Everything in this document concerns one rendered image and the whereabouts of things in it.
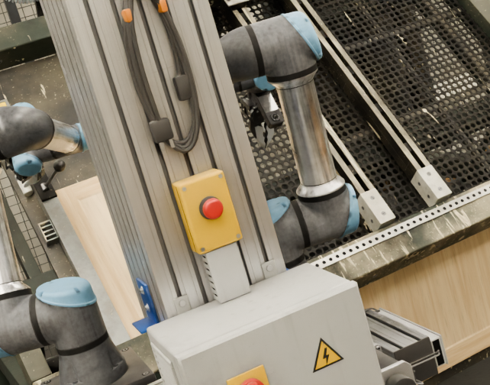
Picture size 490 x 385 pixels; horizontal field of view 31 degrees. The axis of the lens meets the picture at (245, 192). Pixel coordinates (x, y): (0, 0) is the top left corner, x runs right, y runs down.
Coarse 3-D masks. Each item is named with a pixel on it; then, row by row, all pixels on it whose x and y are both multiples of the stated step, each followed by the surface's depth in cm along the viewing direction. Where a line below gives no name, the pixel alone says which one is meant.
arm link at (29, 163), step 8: (32, 152) 236; (40, 152) 236; (48, 152) 236; (16, 160) 236; (24, 160) 235; (32, 160) 235; (40, 160) 237; (48, 160) 239; (16, 168) 236; (24, 168) 236; (32, 168) 237; (40, 168) 238
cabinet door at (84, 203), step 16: (96, 176) 287; (64, 192) 282; (80, 192) 283; (96, 192) 284; (64, 208) 279; (80, 208) 280; (96, 208) 281; (80, 224) 277; (96, 224) 278; (112, 224) 279; (80, 240) 274; (96, 240) 274; (112, 240) 276; (96, 256) 271; (112, 256) 273; (96, 272) 268; (112, 272) 269; (128, 272) 270; (112, 288) 266; (128, 288) 268; (128, 304) 264; (128, 320) 262
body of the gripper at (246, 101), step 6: (252, 90) 248; (258, 90) 247; (246, 96) 257; (252, 96) 253; (240, 102) 257; (246, 102) 254; (252, 102) 254; (246, 108) 256; (252, 108) 252; (258, 108) 251; (246, 114) 257; (252, 114) 252; (258, 114) 252; (258, 120) 253; (264, 120) 254
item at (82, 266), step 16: (48, 208) 276; (64, 224) 273; (64, 240) 270; (80, 256) 268; (80, 272) 265; (96, 288) 263; (112, 304) 261; (112, 320) 259; (112, 336) 256; (128, 336) 257
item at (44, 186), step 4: (56, 160) 272; (60, 160) 272; (56, 164) 271; (60, 164) 271; (64, 164) 272; (56, 168) 271; (60, 168) 271; (64, 168) 272; (56, 172) 274; (52, 176) 275; (48, 180) 276; (40, 184) 278; (44, 184) 277; (48, 184) 277; (44, 188) 277; (48, 188) 277
